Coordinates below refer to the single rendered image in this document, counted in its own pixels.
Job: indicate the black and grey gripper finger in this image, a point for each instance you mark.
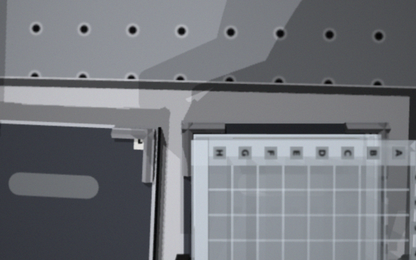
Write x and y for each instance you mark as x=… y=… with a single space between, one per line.
x=182 y=257

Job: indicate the grey flat base plate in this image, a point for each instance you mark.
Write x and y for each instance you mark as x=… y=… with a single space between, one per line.
x=335 y=42

